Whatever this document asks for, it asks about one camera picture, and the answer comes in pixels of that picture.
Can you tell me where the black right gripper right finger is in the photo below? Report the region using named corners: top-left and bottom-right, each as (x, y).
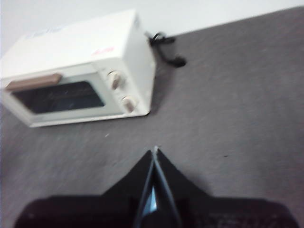
top-left (156, 147), bottom-right (304, 228)

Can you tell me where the glass oven door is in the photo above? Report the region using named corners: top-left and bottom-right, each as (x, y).
top-left (1, 71), bottom-right (121, 128)

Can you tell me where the white Toshiba toaster oven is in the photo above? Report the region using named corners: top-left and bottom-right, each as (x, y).
top-left (0, 9), bottom-right (157, 128)

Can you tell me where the beige oven knob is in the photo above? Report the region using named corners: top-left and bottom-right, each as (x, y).
top-left (106, 70), bottom-right (127, 91)
top-left (121, 95), bottom-right (139, 113)

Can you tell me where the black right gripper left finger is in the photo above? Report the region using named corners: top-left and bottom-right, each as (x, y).
top-left (13, 149), bottom-right (156, 228)

